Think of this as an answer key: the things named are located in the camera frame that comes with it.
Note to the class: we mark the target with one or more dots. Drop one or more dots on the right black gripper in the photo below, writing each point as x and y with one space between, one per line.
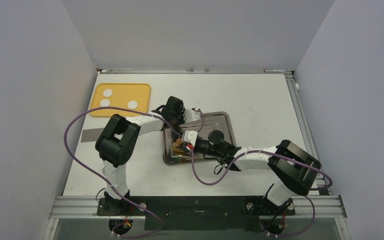
195 148

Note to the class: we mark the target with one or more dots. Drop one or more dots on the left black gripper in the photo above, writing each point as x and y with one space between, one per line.
181 113

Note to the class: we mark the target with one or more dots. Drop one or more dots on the wooden rolling pin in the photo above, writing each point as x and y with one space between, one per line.
177 148

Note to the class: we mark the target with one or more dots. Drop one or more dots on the stainless steel tray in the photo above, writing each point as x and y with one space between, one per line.
172 155

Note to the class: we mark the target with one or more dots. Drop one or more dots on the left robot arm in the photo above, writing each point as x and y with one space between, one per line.
116 143

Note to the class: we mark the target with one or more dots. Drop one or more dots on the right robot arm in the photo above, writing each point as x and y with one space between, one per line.
296 170

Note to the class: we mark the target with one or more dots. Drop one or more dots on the white dough disc right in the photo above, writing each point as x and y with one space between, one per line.
132 104

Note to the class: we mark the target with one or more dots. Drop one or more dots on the white dough disc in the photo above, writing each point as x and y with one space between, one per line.
107 93
132 104
105 103

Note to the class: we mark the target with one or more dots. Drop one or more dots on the white dough disc lower left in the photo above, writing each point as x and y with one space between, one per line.
105 103

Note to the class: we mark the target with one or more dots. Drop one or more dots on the white dough disc upper left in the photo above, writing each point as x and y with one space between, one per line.
107 93

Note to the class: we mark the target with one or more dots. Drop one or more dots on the yellow plastic tray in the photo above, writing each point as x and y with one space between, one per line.
122 94

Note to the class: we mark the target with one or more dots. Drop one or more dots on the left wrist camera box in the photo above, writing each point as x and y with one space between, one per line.
191 115

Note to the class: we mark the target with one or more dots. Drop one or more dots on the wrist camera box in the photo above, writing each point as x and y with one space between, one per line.
189 137
191 115

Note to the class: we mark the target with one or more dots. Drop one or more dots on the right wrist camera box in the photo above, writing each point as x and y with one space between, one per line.
189 137

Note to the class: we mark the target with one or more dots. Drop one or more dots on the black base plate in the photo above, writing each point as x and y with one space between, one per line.
203 213

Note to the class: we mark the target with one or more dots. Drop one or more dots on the scraper with red handle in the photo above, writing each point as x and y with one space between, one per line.
90 135

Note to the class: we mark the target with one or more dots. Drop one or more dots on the aluminium frame rail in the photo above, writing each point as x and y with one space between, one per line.
293 88

